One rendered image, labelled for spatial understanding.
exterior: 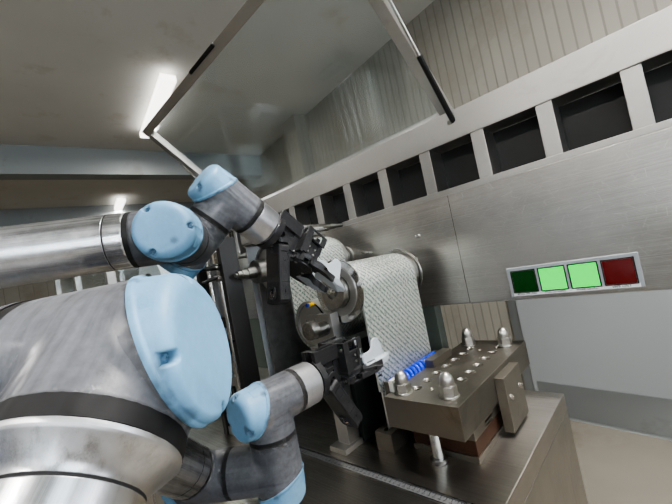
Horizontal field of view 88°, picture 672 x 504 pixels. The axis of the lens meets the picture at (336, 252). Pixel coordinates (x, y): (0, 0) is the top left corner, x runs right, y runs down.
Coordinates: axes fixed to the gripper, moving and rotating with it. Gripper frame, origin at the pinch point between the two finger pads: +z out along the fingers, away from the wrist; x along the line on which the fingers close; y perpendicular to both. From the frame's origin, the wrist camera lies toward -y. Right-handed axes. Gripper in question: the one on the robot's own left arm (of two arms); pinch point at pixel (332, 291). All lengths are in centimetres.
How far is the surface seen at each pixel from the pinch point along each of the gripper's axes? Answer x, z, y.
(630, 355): -26, 206, 71
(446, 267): -8.7, 29.1, 23.1
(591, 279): -41, 33, 17
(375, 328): -4.2, 11.8, -3.3
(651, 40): -58, 6, 51
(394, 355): -4.2, 20.5, -6.0
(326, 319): 4.6, 4.8, -4.3
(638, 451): -22, 222, 23
